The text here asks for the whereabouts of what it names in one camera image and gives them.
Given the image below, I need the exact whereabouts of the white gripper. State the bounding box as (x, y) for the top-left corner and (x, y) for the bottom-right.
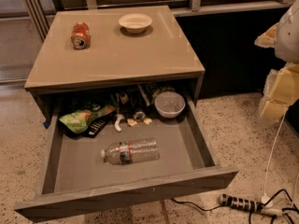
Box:
(254, 0), (299, 121)

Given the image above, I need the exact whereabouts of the clear plastic water bottle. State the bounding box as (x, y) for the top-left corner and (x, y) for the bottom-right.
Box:
(99, 138), (160, 165)

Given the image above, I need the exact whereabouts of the black can in drawer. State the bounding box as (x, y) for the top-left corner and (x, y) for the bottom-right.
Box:
(133, 110), (146, 122)

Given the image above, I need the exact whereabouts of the cream bowl on counter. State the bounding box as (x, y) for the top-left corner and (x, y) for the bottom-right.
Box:
(119, 13), (152, 34)

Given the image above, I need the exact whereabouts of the open grey wooden drawer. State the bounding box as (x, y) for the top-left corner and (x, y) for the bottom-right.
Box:
(15, 97), (238, 223)

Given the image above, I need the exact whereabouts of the dark green snack bag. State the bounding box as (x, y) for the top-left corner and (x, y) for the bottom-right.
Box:
(137, 82), (175, 106)

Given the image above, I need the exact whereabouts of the beige side table cabinet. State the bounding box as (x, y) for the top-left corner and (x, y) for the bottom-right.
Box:
(25, 6), (205, 120)

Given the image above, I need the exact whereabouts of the black white power strip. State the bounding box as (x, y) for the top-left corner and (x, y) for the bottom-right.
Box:
(219, 194), (263, 212)

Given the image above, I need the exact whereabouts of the small beige food piece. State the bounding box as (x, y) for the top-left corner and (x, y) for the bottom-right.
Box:
(127, 119), (137, 127)

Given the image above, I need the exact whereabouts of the white plastic toy mushroom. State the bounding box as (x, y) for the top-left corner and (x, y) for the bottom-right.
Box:
(114, 114), (124, 133)

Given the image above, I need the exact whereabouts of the black snack bar wrapper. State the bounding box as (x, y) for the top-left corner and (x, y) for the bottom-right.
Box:
(82, 116), (111, 138)

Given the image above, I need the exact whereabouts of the orange soda can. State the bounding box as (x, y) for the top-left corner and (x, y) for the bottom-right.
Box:
(71, 21), (90, 49)

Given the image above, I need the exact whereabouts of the green chip bag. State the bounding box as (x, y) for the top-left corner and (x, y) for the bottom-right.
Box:
(59, 104), (116, 134)

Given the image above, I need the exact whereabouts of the black power cable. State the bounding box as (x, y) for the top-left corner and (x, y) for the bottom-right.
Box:
(171, 189), (299, 224)

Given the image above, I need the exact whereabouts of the white power cable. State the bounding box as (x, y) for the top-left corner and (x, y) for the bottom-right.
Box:
(261, 110), (289, 208)

